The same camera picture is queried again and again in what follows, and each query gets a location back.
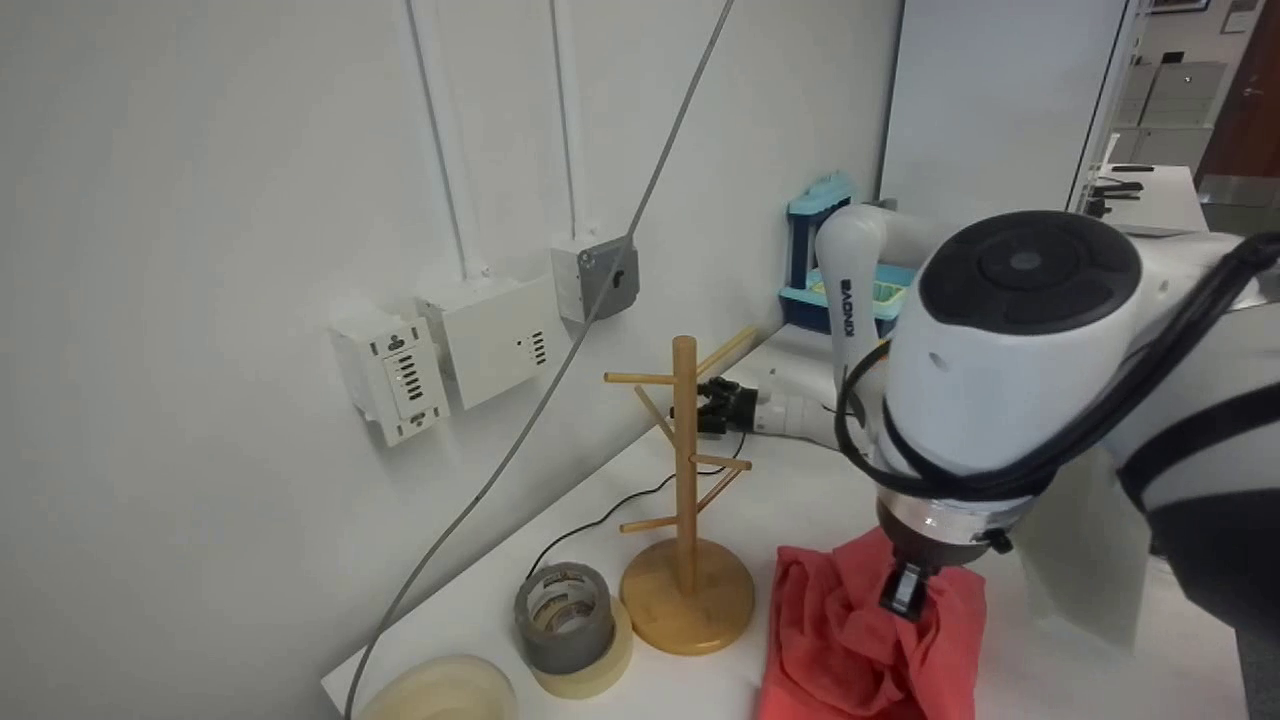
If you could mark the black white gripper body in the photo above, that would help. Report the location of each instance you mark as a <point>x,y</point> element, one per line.
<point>936,535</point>

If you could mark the red sweatshirt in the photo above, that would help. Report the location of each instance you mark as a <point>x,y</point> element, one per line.
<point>838,653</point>

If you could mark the white static robot arm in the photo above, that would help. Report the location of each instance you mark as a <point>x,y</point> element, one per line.
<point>838,260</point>

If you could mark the white moving robot arm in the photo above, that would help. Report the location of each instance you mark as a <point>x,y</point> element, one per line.
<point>979,362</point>

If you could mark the wooden mug tree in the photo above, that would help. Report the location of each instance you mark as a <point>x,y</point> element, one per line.
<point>685,594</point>

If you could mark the blue plastic rack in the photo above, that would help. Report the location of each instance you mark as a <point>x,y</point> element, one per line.
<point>803,295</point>

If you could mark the beige masking tape roll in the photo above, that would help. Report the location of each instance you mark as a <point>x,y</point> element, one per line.
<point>592,668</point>

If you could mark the white background table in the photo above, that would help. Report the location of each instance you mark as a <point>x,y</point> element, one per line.
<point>1142,196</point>

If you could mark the grey junction box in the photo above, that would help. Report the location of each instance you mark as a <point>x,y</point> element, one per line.
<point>596,281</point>

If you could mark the white junction box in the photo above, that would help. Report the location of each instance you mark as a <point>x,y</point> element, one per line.
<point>492,332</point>

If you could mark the white socket box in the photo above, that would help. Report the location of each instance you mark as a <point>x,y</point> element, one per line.
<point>394,374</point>

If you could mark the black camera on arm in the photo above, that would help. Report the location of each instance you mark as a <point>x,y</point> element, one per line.
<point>724,404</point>

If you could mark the grey duct tape roll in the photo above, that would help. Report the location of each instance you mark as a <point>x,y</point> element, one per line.
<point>565,617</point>

